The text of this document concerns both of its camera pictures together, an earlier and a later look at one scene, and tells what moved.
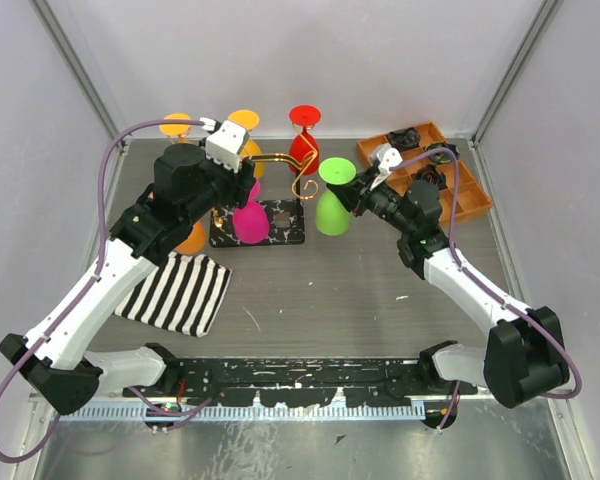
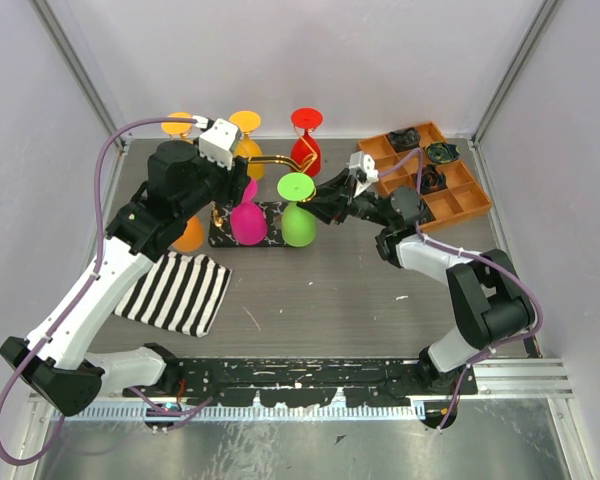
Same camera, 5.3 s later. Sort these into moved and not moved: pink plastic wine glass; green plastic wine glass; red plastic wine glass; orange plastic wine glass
Moved: green plastic wine glass
Not moved: red plastic wine glass; orange plastic wine glass; pink plastic wine glass
